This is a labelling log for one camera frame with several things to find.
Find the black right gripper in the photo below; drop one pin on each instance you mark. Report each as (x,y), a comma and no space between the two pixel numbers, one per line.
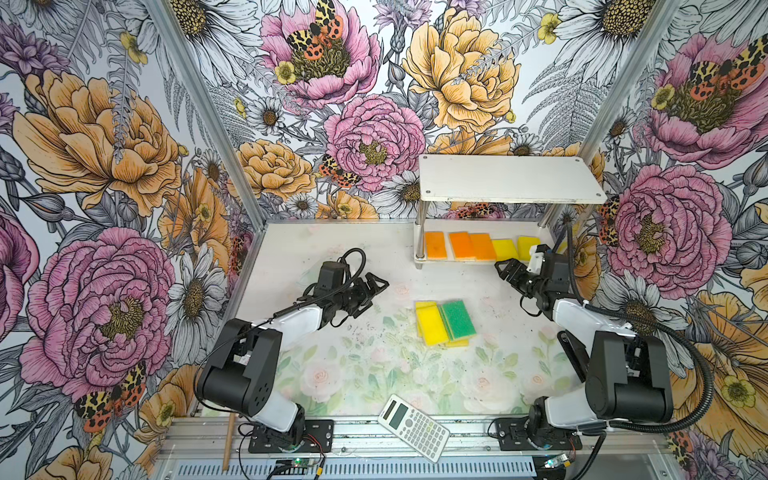
(513,278)

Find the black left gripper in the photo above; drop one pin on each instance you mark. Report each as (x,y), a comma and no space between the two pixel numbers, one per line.
(365,295)

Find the orange top sponge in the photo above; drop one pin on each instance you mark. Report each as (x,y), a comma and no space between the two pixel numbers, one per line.
(483,247)

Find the orange sponge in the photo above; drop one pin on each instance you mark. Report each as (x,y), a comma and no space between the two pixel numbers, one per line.
(462,246)
(435,245)
(483,247)

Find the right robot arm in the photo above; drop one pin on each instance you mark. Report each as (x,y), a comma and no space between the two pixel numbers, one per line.
(621,372)

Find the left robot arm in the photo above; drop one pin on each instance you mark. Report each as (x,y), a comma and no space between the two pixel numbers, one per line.
(239,374)

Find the white two-tier shelf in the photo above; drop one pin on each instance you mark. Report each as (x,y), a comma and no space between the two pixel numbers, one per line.
(552,181)

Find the yellow top stack sponge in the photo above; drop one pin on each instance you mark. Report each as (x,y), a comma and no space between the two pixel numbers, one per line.
(430,323)

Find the green scouring sponge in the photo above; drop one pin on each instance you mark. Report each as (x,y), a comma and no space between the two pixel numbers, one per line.
(457,320)

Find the white scientific calculator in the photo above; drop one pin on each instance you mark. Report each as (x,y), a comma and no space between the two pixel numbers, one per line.
(416,429)

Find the green circuit board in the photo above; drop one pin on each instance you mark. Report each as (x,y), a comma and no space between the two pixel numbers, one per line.
(299,466)

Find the wooden stick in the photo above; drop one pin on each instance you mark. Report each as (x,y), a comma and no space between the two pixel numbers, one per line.
(232,418)

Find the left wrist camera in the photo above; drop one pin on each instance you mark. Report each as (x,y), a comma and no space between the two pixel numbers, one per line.
(331,277)

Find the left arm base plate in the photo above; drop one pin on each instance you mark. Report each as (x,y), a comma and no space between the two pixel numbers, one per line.
(307,436)

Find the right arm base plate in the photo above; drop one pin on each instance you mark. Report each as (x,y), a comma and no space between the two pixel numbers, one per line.
(513,434)

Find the aluminium front rail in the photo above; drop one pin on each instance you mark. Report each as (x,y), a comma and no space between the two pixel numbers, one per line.
(362,437)

